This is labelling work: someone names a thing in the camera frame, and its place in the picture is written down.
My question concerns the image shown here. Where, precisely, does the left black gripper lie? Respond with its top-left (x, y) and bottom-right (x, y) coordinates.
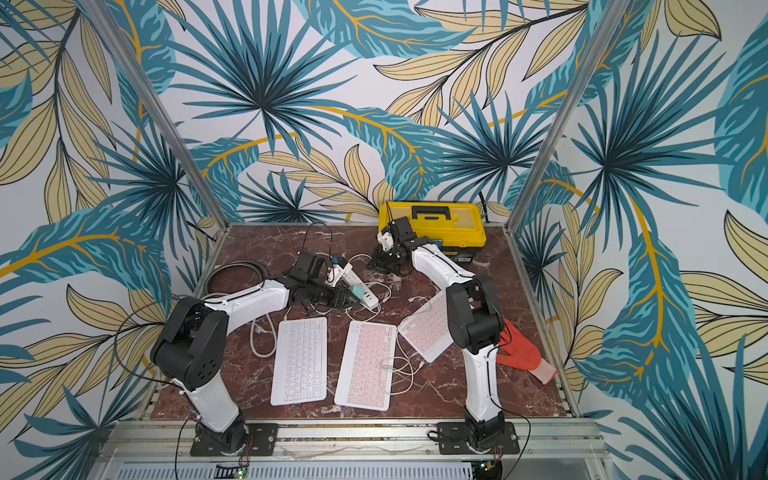
top-left (306, 279), bottom-right (361, 309)

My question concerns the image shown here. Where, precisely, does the white power strip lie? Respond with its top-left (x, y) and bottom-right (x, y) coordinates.
top-left (328, 261), bottom-right (379, 312)

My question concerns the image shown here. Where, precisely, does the pink keyboard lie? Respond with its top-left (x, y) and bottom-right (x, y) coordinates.
top-left (397, 292), bottom-right (453, 363)
top-left (334, 321), bottom-right (397, 411)

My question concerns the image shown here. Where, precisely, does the white usb charging cable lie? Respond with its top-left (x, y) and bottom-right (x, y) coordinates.
top-left (311, 251), bottom-right (433, 397)

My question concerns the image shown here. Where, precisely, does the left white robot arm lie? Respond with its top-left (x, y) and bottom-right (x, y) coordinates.
top-left (150, 251), bottom-right (357, 454)

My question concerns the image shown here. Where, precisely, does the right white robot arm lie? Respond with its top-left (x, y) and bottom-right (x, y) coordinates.
top-left (373, 217), bottom-right (505, 451)

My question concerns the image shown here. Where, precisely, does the yellow black toolbox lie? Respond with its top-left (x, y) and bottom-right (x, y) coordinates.
top-left (378, 202), bottom-right (486, 263)

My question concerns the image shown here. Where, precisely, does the red work glove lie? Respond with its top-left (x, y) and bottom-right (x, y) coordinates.
top-left (497, 319), bottom-right (557, 385)

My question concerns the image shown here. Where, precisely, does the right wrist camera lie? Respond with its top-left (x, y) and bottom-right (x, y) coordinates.
top-left (376, 230), bottom-right (395, 254)

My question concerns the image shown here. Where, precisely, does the white power strip cord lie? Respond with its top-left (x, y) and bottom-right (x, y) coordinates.
top-left (158, 263), bottom-right (289, 391)

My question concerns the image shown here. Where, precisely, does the white wireless keyboard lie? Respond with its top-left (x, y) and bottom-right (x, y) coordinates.
top-left (270, 317), bottom-right (328, 406)

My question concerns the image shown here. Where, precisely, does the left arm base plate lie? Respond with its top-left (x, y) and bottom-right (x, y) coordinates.
top-left (190, 422), bottom-right (278, 457)

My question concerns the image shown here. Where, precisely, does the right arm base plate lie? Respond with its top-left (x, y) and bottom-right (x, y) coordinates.
top-left (428, 422), bottom-right (521, 455)

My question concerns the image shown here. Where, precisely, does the aluminium front rail frame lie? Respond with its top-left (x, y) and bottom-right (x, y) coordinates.
top-left (88, 418), bottom-right (619, 479)

